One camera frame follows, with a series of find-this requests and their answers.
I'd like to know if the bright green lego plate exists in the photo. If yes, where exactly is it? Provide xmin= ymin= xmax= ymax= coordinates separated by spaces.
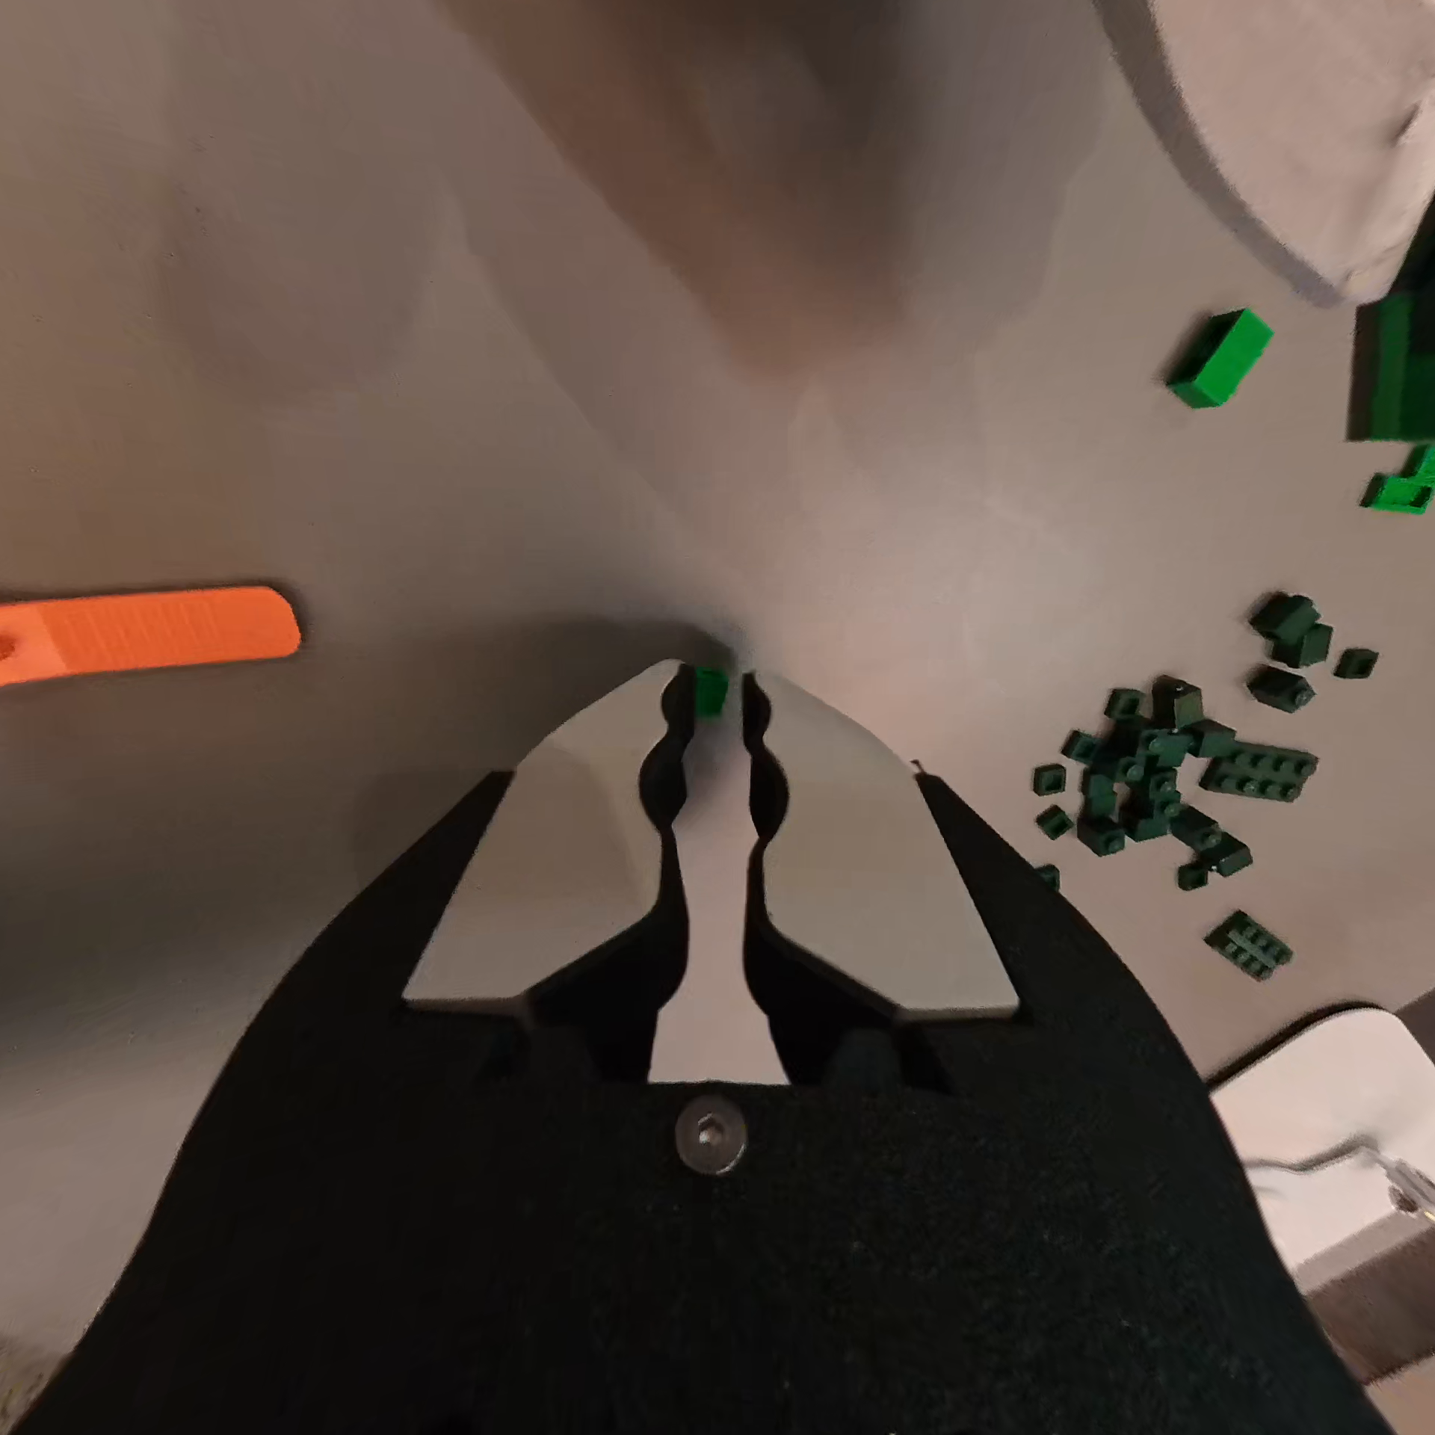
xmin=1359 ymin=442 xmax=1435 ymax=517

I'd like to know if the white book stand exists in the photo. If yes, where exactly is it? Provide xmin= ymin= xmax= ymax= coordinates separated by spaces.
xmin=1205 ymin=1009 xmax=1435 ymax=1292

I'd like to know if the orange brick separator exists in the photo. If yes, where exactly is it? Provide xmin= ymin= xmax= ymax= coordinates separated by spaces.
xmin=0 ymin=585 xmax=303 ymax=688

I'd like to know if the dark green lego plate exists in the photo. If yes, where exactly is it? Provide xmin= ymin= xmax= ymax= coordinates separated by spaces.
xmin=1205 ymin=908 xmax=1294 ymax=983

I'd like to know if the pile of dark green lego pieces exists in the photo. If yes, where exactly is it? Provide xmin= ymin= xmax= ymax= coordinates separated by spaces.
xmin=1033 ymin=590 xmax=1381 ymax=898

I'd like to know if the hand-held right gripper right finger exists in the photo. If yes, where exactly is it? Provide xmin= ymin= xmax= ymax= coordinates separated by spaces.
xmin=740 ymin=669 xmax=1022 ymax=1019

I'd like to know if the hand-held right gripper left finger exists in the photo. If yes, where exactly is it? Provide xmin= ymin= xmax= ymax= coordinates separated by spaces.
xmin=402 ymin=659 xmax=698 ymax=1016

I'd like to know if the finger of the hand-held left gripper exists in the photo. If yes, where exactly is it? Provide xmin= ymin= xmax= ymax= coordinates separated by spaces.
xmin=1094 ymin=0 xmax=1435 ymax=308

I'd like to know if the green and white lego assembly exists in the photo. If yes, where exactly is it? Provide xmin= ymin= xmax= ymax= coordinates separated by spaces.
xmin=1345 ymin=285 xmax=1435 ymax=443

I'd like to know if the long bright green lego brick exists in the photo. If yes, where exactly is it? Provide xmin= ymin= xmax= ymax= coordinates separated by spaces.
xmin=1166 ymin=307 xmax=1279 ymax=409

